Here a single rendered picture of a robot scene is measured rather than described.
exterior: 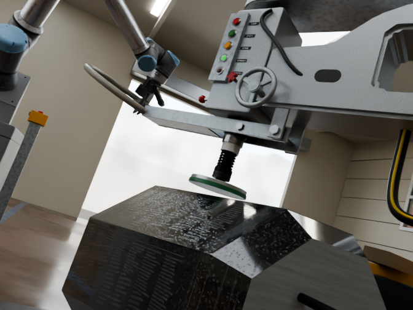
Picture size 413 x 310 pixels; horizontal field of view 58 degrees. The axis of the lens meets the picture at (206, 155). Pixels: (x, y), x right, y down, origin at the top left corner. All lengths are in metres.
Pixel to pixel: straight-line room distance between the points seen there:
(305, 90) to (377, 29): 0.27
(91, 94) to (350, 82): 7.25
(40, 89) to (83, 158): 1.57
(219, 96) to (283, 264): 0.74
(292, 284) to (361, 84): 0.63
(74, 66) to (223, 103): 7.06
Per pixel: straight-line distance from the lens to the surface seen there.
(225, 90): 1.38
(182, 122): 1.49
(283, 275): 0.84
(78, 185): 8.00
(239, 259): 0.83
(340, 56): 1.28
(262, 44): 1.41
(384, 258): 1.50
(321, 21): 1.56
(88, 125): 8.07
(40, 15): 2.10
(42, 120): 2.99
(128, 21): 1.86
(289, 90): 1.27
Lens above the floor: 0.72
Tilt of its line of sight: 10 degrees up
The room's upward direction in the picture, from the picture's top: 19 degrees clockwise
